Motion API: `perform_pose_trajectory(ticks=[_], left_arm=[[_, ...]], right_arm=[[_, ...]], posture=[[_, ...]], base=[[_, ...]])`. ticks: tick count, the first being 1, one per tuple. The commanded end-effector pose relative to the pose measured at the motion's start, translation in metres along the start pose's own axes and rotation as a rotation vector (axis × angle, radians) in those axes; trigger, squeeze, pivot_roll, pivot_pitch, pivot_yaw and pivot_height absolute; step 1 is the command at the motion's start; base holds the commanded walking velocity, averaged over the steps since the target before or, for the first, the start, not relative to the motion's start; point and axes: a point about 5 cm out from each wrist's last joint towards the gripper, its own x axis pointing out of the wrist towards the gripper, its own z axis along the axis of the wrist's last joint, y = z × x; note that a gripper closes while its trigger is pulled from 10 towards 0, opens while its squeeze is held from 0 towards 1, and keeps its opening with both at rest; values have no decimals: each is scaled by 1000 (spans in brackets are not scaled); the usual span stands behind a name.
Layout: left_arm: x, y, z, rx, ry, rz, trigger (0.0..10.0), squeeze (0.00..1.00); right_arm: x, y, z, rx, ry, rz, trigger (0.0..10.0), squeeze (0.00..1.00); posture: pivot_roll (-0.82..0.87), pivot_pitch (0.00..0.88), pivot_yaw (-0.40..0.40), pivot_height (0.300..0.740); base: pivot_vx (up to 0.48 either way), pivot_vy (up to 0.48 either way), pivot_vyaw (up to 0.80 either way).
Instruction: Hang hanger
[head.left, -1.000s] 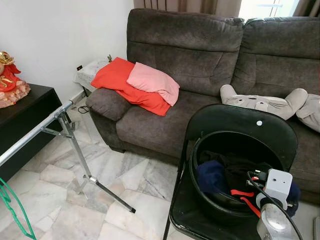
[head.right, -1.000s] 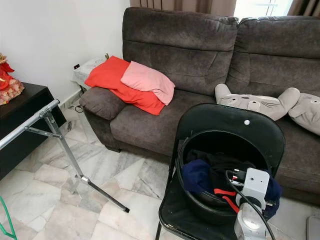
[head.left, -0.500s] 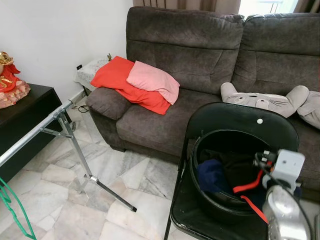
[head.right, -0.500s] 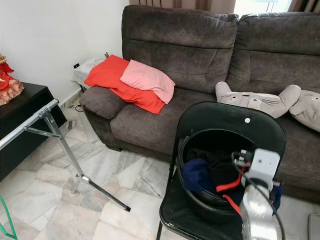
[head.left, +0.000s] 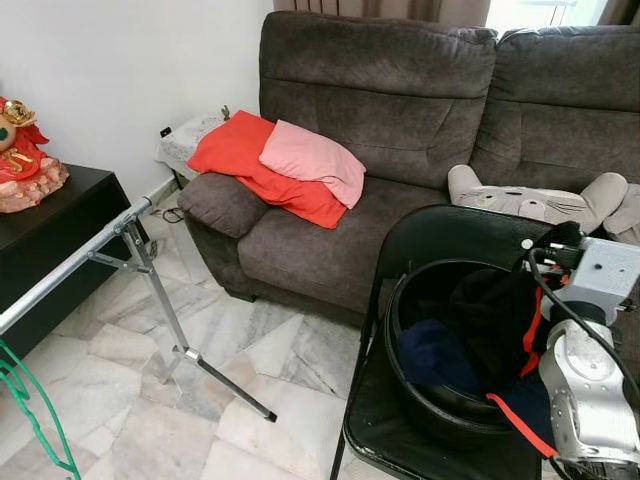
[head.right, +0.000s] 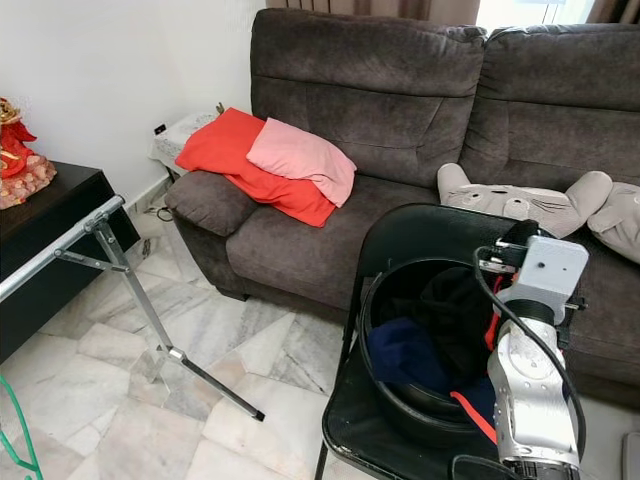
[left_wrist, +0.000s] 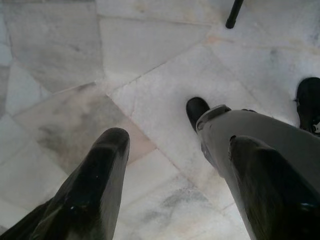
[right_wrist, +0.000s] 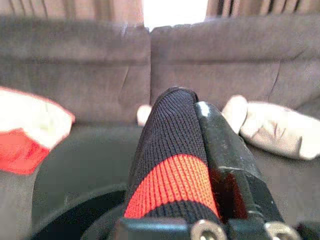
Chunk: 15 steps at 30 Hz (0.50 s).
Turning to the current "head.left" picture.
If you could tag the brown curtain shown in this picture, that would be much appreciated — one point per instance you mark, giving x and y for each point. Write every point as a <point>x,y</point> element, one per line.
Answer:
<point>380,10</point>

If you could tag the green plastic hanger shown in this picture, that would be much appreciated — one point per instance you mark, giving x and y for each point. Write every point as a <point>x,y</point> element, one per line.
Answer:
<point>40,420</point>

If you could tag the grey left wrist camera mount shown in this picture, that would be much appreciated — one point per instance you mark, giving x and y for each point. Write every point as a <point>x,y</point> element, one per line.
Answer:
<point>605,280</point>

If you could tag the pink pillow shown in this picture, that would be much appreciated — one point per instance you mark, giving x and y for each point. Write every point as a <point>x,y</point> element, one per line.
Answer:
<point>315,160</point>

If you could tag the black round laundry basket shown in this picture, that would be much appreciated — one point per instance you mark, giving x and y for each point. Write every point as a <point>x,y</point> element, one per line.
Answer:
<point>430,410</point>

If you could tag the grey plush cat cushion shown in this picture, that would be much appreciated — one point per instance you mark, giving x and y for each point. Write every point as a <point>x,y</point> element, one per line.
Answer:
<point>530,205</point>

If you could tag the silver metal clothes rack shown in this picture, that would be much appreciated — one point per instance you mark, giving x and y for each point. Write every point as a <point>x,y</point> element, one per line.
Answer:
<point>75,262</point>

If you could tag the black folding chair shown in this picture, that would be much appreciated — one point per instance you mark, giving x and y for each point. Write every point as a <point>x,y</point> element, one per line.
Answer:
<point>430,230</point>

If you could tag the side table with lace cloth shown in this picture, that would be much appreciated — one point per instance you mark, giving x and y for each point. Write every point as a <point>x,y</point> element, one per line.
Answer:
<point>190,140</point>

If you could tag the red pillow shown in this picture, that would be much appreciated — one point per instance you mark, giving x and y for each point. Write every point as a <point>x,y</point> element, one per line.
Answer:
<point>230,160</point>

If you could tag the black garment with red stripe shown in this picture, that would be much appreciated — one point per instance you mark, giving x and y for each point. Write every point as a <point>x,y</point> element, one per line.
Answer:
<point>490,310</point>

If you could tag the black television console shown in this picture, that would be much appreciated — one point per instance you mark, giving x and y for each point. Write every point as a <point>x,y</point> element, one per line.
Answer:
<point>90,200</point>

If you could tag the dark grey fabric sofa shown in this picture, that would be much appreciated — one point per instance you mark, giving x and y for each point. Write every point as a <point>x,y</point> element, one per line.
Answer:
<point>400,80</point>

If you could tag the red laughing Buddha statue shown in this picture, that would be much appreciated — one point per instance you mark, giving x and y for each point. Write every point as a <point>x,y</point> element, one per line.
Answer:
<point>25,160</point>

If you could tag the navy blue garment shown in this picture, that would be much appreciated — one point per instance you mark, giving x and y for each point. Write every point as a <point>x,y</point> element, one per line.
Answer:
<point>435,355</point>

